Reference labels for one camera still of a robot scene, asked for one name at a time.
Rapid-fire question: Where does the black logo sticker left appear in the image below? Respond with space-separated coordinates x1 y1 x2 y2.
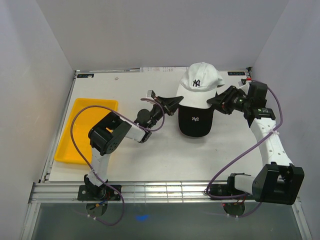
76 73 94 78

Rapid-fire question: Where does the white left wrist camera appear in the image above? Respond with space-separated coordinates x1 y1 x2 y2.
146 90 156 99

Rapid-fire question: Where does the black logo sticker right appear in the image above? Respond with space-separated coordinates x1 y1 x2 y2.
227 71 246 76

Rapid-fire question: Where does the white cap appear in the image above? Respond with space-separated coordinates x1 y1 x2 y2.
176 62 225 109

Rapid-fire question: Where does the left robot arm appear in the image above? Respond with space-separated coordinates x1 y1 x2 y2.
84 96 184 200

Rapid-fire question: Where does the aluminium table frame rail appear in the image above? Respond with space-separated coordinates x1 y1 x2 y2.
28 181 212 204

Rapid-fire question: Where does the black logo sticker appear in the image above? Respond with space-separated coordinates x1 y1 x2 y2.
227 71 246 76
76 73 94 78

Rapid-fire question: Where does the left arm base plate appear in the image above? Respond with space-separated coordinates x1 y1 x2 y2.
77 185 121 202

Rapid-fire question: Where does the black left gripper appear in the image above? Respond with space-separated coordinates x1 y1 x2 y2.
147 97 185 130

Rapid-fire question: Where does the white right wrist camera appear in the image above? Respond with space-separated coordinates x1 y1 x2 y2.
238 77 252 92

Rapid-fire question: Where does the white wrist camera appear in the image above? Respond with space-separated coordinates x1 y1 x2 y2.
146 90 156 99
238 77 252 92

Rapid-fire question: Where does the paper sheet at back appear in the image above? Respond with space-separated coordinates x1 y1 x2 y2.
139 66 188 73

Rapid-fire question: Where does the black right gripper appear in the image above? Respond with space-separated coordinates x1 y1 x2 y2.
205 85 250 115

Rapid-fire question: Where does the yellow tray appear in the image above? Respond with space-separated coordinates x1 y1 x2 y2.
54 98 118 165

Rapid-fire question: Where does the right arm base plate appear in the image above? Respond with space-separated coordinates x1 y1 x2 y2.
204 183 244 200

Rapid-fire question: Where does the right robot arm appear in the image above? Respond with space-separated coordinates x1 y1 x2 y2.
207 81 305 205

